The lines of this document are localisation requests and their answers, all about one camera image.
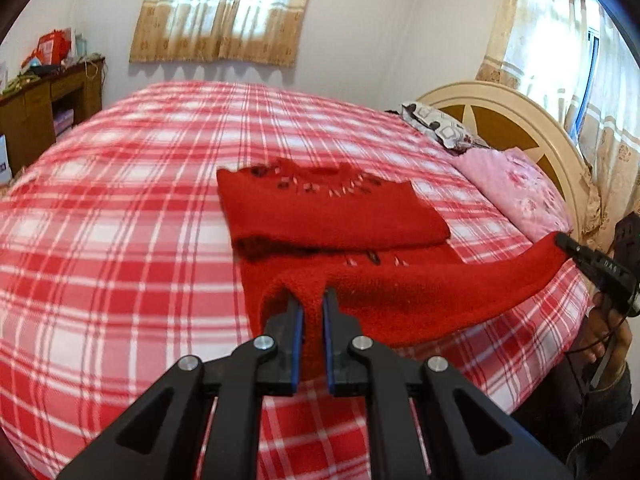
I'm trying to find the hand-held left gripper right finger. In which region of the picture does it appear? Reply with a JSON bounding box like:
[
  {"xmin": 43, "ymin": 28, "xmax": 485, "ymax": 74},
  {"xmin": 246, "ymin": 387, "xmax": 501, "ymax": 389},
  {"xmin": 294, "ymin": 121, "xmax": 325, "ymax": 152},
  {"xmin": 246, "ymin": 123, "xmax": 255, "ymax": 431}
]
[{"xmin": 321, "ymin": 287, "xmax": 573, "ymax": 480}]

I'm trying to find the black white patterned pillow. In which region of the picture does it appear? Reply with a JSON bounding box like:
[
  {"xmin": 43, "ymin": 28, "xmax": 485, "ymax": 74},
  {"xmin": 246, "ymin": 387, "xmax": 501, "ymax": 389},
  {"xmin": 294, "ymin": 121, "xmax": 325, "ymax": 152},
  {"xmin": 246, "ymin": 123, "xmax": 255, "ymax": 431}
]
[{"xmin": 400, "ymin": 101, "xmax": 488, "ymax": 153}]

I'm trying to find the stack of books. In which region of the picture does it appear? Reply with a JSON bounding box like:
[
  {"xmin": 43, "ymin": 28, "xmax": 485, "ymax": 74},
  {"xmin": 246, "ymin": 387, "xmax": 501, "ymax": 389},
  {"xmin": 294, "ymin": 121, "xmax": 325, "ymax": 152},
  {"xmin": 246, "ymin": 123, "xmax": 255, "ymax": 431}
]
[{"xmin": 52, "ymin": 107, "xmax": 76, "ymax": 136}]

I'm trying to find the person's right hand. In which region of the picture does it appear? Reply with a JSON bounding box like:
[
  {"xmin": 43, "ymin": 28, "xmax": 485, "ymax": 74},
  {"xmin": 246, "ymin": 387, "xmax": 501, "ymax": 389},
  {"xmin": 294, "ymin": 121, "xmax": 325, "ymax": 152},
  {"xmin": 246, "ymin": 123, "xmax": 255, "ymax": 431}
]
[{"xmin": 584, "ymin": 292, "xmax": 633, "ymax": 372}]

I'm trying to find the brown wooden desk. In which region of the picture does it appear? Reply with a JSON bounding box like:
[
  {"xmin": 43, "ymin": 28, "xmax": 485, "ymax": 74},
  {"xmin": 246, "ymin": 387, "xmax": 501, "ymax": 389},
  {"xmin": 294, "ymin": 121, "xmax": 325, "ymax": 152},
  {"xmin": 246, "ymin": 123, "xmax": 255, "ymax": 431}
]
[{"xmin": 0, "ymin": 56, "xmax": 106, "ymax": 176}]

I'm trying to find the cream wooden headboard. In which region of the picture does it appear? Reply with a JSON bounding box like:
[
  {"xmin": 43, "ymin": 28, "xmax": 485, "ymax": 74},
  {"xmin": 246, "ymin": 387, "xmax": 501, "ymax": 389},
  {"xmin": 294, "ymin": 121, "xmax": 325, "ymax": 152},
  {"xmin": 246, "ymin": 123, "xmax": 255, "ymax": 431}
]
[{"xmin": 416, "ymin": 80, "xmax": 593, "ymax": 246}]

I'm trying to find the red plaid bed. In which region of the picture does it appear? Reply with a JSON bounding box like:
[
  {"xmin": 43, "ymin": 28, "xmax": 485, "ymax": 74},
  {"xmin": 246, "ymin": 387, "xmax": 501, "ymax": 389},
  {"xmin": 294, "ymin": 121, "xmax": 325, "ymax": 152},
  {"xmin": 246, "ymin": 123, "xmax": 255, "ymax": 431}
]
[{"xmin": 0, "ymin": 80, "xmax": 593, "ymax": 480}]

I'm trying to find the beige lace curtain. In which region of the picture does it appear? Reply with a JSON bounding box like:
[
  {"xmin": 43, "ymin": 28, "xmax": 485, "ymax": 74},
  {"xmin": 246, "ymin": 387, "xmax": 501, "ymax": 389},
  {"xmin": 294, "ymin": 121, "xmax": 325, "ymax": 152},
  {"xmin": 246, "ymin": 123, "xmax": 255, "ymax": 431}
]
[{"xmin": 475, "ymin": 0, "xmax": 640, "ymax": 256}]

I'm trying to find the white paper bag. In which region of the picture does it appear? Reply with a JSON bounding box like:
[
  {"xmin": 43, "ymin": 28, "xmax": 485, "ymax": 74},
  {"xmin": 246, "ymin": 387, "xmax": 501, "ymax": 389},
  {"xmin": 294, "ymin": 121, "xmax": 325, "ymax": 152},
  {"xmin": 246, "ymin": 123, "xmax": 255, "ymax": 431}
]
[{"xmin": 0, "ymin": 135, "xmax": 13, "ymax": 186}]

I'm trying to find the person's right forearm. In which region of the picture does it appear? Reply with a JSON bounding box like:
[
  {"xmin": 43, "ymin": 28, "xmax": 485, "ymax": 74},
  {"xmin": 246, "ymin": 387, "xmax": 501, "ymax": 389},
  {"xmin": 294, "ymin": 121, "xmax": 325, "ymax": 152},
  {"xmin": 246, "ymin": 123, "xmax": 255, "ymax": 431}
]
[{"xmin": 510, "ymin": 345, "xmax": 636, "ymax": 461}]

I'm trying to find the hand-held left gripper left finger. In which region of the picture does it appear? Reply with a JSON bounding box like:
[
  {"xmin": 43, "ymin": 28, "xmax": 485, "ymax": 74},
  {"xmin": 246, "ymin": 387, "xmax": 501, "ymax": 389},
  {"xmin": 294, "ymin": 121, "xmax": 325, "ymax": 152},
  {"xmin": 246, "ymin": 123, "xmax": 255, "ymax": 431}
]
[{"xmin": 57, "ymin": 292, "xmax": 307, "ymax": 480}]

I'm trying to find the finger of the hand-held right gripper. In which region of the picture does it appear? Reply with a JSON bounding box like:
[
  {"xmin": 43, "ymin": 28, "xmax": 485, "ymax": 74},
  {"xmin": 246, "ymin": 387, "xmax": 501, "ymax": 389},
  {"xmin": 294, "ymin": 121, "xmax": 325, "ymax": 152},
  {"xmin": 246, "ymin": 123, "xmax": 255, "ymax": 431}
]
[{"xmin": 555, "ymin": 232, "xmax": 640, "ymax": 317}]

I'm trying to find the beige floral window curtain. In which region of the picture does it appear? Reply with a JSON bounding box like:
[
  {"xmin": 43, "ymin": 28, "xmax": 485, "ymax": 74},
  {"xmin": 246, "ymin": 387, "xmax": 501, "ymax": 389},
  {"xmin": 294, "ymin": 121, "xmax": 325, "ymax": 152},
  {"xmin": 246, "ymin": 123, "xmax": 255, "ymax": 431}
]
[{"xmin": 129, "ymin": 0, "xmax": 321, "ymax": 68}]

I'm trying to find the red knitted sweater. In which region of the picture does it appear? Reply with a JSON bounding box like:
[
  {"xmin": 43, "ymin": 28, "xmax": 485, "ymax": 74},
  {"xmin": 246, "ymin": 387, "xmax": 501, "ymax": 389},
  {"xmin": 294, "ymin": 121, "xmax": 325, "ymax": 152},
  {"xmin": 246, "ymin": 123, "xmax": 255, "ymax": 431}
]
[{"xmin": 216, "ymin": 157, "xmax": 571, "ymax": 376}]

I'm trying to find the pink floral pillow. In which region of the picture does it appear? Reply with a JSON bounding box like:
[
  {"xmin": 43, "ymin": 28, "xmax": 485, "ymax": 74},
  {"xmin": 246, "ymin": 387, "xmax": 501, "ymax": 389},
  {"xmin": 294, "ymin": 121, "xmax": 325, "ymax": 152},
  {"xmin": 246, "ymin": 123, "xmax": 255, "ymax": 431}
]
[{"xmin": 455, "ymin": 147, "xmax": 573, "ymax": 243}]

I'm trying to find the red gift box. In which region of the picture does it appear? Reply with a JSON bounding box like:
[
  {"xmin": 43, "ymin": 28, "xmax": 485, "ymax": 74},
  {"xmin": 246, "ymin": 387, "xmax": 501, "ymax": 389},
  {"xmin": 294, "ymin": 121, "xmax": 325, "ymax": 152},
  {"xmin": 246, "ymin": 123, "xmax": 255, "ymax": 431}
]
[{"xmin": 37, "ymin": 30, "xmax": 76, "ymax": 66}]

